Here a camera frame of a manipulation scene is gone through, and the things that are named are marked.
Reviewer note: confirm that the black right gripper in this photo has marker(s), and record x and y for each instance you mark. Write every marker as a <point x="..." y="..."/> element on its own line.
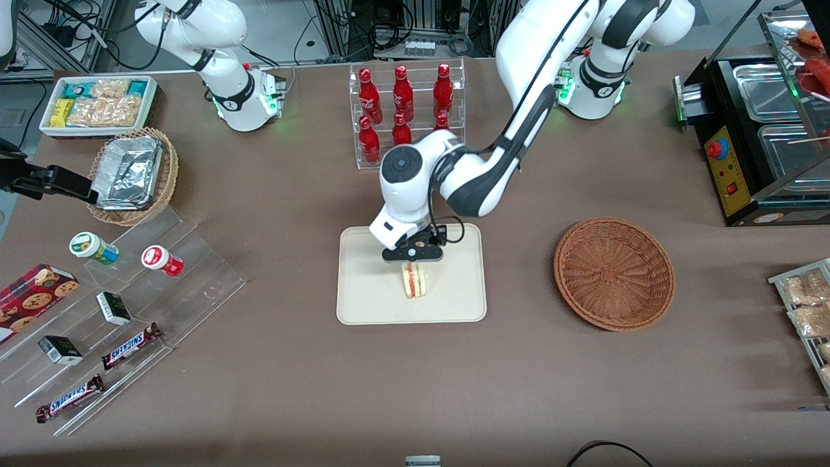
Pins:
<point x="31" y="179"/>

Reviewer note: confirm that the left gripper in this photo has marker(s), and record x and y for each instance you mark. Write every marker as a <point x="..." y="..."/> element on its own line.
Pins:
<point x="433" y="236"/>

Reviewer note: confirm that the triangle sandwich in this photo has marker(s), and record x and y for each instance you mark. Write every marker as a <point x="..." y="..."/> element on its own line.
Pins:
<point x="415" y="280"/>

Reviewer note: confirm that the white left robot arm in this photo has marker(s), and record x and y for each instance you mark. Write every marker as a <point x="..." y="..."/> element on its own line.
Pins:
<point x="538" y="39"/>

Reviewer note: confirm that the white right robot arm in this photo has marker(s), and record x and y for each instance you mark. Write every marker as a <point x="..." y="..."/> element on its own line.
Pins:
<point x="233" y="97"/>

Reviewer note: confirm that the cream rectangular plastic tray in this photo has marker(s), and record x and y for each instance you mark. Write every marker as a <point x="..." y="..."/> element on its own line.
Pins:
<point x="376" y="292"/>

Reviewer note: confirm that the light wicker basket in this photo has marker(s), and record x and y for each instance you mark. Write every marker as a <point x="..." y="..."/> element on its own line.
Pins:
<point x="170" y="175"/>

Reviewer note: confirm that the brown wicker basket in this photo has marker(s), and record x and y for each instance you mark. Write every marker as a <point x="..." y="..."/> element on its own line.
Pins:
<point x="613" y="275"/>

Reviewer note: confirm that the stack of aluminium foil trays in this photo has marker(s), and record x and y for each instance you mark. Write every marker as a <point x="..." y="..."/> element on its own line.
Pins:
<point x="130" y="172"/>

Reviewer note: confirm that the green sunflower lid cup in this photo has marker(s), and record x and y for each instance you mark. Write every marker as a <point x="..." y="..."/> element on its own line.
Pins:
<point x="87" y="245"/>

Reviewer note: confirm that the yellow snack packet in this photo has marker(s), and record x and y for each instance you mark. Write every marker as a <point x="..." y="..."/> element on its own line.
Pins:
<point x="60" y="111"/>

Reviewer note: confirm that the clear rice cracker packet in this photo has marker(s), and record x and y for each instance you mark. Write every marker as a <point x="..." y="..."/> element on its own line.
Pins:
<point x="111" y="87"/>
<point x="104" y="111"/>

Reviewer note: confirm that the teal snack packet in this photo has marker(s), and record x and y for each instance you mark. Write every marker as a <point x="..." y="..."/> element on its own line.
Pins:
<point x="76" y="89"/>

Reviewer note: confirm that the white plastic snack bin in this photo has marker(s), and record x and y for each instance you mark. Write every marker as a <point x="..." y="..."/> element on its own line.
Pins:
<point x="150" y="104"/>

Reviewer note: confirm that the red lid yoghurt cup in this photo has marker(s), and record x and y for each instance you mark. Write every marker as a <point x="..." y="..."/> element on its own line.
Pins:
<point x="159" y="259"/>

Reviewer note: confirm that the red soda bottle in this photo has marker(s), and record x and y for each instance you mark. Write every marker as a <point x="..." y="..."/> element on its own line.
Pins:
<point x="443" y="87"/>
<point x="369" y="141"/>
<point x="369" y="91"/>
<point x="441" y="122"/>
<point x="403" y="87"/>
<point x="401" y="130"/>

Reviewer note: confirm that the red tartan cookie box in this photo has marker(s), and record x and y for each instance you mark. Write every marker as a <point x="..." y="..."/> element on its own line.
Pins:
<point x="32" y="298"/>

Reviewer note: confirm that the small black carton box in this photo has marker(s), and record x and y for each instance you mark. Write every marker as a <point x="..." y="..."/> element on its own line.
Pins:
<point x="60" y="350"/>
<point x="114" y="309"/>

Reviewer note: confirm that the clear acrylic stepped display stand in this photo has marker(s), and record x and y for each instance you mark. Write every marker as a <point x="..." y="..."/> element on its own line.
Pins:
<point x="194" y="279"/>

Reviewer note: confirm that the Snickers chocolate bar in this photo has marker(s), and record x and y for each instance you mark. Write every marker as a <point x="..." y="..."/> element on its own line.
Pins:
<point x="70" y="397"/>
<point x="130" y="346"/>

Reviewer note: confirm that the clear acrylic bottle rack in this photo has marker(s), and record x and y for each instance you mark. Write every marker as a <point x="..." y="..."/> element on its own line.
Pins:
<point x="418" y="65"/>

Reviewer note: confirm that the white power strip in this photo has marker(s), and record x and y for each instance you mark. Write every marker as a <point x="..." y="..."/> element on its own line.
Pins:
<point x="419" y="47"/>

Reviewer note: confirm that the grey device block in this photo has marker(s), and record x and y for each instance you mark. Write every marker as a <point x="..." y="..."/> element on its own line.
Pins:
<point x="423" y="461"/>

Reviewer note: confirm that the black food warmer cabinet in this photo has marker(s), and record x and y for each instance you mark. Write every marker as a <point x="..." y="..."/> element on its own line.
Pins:
<point x="733" y="175"/>

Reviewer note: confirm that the stainless steel pan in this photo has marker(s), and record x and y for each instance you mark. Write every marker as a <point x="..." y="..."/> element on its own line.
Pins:
<point x="768" y="91"/>
<point x="794" y="152"/>

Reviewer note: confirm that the clear pastry packet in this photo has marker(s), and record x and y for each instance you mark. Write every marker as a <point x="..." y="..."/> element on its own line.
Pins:
<point x="810" y="321"/>
<point x="804" y="288"/>

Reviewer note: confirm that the aluminium frame profile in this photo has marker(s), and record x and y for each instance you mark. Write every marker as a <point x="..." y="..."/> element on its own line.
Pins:
<point x="65" y="39"/>

